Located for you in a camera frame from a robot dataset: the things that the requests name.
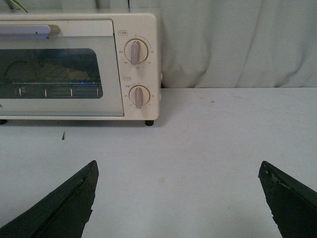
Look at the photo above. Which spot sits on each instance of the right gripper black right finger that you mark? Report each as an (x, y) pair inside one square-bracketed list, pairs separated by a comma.
[(293, 205)]

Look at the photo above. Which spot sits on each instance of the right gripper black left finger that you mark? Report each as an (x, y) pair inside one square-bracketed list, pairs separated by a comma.
[(63, 213)]

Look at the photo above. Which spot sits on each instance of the oven glass door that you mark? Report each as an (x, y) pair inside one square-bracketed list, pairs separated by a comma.
[(60, 51)]

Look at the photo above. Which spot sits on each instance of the cream toaster oven body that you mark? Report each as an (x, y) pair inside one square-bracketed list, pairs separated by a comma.
[(142, 24)]

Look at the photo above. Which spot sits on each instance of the lower timer knob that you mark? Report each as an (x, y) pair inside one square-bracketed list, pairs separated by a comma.
[(139, 96)]

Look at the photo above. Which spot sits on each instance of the upper temperature knob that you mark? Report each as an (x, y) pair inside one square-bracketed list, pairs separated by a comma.
[(136, 51)]

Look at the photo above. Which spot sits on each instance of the white backdrop curtain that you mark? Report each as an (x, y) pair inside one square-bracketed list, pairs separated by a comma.
[(226, 43)]

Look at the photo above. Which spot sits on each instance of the green plant leaf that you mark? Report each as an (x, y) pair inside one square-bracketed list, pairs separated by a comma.
[(15, 5)]

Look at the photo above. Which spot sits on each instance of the wire oven rack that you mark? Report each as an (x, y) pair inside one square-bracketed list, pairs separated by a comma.
[(56, 90)]

